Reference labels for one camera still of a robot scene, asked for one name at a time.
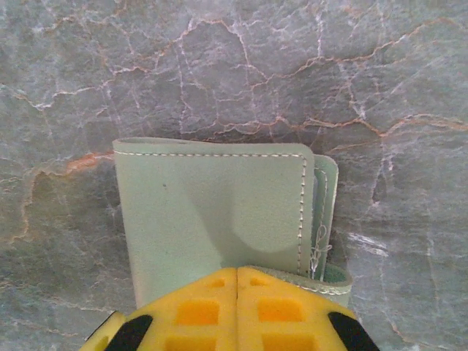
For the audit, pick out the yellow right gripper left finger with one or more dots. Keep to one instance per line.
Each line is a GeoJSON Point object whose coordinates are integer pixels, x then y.
{"type": "Point", "coordinates": [204, 318]}

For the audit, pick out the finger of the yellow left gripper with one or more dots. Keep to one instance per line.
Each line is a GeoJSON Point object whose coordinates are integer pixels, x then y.
{"type": "Point", "coordinates": [100, 334]}

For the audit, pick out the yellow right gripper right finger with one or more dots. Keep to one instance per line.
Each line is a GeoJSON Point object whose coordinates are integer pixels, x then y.
{"type": "Point", "coordinates": [281, 318]}

